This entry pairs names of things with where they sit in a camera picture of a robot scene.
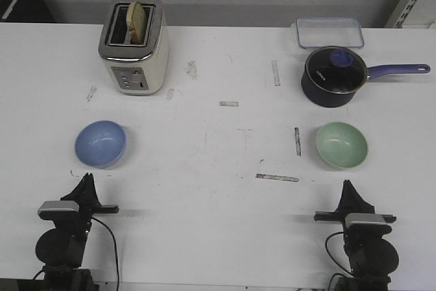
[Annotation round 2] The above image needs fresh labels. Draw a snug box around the glass pot lid blue knob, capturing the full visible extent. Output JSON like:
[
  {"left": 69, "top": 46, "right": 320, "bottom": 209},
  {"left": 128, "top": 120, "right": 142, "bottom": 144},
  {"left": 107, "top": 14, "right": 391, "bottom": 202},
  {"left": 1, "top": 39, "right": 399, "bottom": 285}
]
[{"left": 305, "top": 46, "right": 368, "bottom": 94}]

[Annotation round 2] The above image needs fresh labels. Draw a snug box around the blue bowl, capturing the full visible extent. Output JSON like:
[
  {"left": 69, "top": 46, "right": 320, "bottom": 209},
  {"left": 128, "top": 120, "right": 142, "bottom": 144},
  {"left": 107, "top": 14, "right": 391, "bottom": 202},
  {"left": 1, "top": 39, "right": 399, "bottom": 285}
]
[{"left": 74, "top": 121, "right": 127, "bottom": 168}]

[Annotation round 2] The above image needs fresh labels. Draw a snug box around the cream and steel toaster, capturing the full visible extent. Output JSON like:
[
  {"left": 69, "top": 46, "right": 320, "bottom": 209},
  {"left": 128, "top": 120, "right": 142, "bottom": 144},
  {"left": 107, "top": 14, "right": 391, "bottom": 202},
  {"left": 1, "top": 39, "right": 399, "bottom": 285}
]
[{"left": 98, "top": 0, "right": 170, "bottom": 95}]

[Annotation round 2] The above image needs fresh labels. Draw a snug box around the dark blue saucepan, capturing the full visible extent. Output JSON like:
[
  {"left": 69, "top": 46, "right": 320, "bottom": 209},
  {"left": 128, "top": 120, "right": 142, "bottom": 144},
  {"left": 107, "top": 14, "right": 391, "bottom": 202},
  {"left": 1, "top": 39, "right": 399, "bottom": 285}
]
[{"left": 301, "top": 62, "right": 431, "bottom": 108}]

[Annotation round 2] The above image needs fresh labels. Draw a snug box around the black box in background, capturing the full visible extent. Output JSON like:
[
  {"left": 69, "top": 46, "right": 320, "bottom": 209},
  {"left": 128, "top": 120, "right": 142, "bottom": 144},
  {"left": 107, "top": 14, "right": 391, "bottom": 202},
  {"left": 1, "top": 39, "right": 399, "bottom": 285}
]
[{"left": 1, "top": 0, "right": 56, "bottom": 23}]

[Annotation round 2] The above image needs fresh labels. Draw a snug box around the toast slice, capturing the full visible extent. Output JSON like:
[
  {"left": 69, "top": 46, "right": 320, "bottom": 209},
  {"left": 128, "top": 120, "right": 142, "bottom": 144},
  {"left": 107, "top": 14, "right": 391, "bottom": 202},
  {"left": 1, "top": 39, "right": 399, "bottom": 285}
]
[{"left": 125, "top": 1, "right": 146, "bottom": 44}]

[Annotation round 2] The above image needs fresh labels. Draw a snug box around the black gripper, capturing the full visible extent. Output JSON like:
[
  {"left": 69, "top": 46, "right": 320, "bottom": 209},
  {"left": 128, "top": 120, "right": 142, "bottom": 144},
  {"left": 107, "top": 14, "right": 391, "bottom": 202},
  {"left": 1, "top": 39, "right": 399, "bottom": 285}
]
[
  {"left": 313, "top": 179, "right": 396, "bottom": 233},
  {"left": 54, "top": 173, "right": 119, "bottom": 233}
]

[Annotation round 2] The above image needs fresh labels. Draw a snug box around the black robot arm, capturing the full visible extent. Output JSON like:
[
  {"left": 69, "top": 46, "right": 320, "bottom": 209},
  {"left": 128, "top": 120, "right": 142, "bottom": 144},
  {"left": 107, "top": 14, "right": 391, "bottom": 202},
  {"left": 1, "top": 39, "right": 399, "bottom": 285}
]
[
  {"left": 35, "top": 173, "right": 119, "bottom": 290},
  {"left": 313, "top": 180, "right": 399, "bottom": 290}
]

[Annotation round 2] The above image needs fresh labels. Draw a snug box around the clear plastic food container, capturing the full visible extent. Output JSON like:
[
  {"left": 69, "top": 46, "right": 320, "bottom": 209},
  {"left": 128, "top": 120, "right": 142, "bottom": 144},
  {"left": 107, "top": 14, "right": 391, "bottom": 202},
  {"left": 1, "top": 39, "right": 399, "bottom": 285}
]
[{"left": 292, "top": 17, "right": 364, "bottom": 49}]

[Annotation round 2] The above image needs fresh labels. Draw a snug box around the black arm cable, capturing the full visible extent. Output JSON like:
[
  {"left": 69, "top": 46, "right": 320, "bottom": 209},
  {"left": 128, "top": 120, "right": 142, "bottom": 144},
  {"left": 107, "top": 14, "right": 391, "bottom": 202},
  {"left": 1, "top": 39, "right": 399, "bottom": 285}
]
[
  {"left": 324, "top": 230, "right": 354, "bottom": 288},
  {"left": 32, "top": 216, "right": 120, "bottom": 291}
]

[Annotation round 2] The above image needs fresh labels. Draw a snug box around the green bowl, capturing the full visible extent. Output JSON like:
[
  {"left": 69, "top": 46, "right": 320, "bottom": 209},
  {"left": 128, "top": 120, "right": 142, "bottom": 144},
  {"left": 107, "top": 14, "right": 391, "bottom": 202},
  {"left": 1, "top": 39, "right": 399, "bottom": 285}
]
[{"left": 315, "top": 121, "right": 369, "bottom": 169}]

